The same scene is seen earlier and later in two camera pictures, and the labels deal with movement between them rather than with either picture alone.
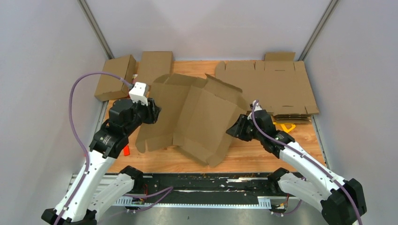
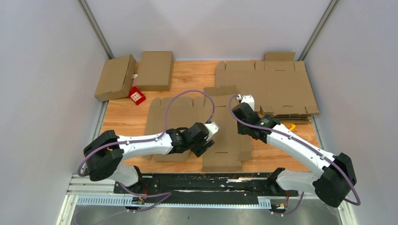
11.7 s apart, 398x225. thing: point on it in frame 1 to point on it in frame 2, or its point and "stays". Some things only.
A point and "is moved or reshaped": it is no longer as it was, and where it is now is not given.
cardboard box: (110, 87) stays
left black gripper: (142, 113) to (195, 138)
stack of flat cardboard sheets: (280, 85) stays
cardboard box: (200, 116) is moved or reshaped
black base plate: (204, 185) stays
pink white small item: (134, 76) stays
